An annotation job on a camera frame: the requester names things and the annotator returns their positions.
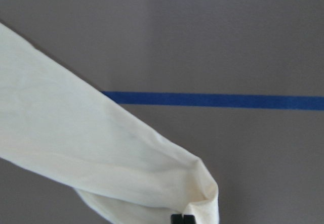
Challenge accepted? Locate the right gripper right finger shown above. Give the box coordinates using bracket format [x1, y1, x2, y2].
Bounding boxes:
[183, 215, 195, 224]

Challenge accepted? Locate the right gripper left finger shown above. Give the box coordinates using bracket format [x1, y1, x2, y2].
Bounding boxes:
[171, 214, 183, 224]

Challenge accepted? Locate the beige long-sleeve printed shirt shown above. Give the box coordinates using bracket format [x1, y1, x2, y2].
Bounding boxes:
[1, 25, 219, 223]

